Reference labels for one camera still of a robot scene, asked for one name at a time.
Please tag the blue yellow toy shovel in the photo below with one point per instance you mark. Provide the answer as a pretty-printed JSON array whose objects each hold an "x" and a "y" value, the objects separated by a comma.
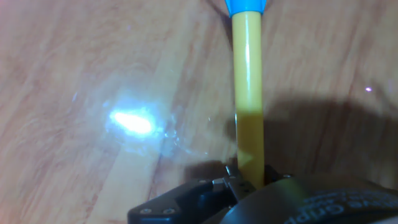
[{"x": 247, "y": 77}]

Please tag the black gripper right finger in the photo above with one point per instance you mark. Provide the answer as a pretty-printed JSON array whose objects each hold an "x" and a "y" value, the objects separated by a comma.
[{"x": 272, "y": 175}]

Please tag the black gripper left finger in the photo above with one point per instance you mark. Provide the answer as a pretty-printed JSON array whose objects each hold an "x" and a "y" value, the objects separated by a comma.
[{"x": 186, "y": 202}]

